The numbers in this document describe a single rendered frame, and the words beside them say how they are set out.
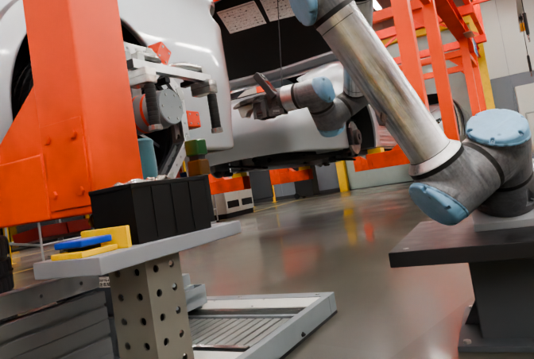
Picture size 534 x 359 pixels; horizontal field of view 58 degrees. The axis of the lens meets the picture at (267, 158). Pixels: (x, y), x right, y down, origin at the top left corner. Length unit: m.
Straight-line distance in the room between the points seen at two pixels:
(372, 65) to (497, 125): 0.37
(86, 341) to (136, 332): 0.23
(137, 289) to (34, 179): 0.44
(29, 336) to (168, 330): 0.29
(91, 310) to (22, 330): 0.18
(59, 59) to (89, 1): 0.16
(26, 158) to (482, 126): 1.15
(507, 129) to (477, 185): 0.16
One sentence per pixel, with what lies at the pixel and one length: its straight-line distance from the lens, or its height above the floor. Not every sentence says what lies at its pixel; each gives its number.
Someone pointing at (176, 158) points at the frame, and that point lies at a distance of 1.95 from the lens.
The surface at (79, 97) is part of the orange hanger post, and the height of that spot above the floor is 0.78.
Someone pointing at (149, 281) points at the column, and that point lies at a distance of 0.97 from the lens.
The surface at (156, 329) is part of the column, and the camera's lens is 0.99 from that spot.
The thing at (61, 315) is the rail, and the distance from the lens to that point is 1.18.
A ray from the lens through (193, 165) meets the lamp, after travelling 1.19.
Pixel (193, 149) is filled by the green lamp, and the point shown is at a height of 0.63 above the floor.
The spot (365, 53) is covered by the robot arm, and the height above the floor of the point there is 0.80.
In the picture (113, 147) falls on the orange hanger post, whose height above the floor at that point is 0.67.
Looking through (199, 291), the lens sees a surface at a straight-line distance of 2.03.
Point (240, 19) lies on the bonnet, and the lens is 5.24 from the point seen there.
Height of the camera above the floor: 0.52
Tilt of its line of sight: 3 degrees up
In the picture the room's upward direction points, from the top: 9 degrees counter-clockwise
